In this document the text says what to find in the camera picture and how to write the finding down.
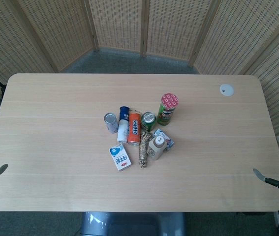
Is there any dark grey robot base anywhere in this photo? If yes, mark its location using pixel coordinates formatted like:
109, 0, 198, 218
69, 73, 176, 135
79, 211, 187, 236

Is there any blue white milk carton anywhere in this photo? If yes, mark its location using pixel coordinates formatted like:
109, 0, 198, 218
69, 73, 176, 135
108, 144, 133, 172

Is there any small blue white carton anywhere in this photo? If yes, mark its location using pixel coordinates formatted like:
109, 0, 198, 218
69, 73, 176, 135
153, 128, 175, 149

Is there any silver drink can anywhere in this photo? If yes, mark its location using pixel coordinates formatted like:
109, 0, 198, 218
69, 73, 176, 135
103, 112, 119, 134

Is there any green chips tube red lid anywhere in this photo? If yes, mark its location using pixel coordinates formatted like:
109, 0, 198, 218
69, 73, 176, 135
156, 92, 180, 126

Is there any blue white plastic bottle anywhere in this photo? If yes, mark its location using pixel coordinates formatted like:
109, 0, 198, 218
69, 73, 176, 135
116, 106, 130, 143

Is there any brown patterned snack stick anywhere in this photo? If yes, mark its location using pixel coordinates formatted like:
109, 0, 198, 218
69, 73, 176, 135
138, 131, 153, 170

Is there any orange drink can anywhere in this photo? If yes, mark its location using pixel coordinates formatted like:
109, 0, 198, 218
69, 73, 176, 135
127, 111, 143, 147

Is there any green drink can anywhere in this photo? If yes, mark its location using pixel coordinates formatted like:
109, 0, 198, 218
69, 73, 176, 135
141, 112, 157, 131

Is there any white round cable grommet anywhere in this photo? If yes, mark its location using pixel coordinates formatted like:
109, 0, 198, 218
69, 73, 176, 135
219, 83, 235, 97

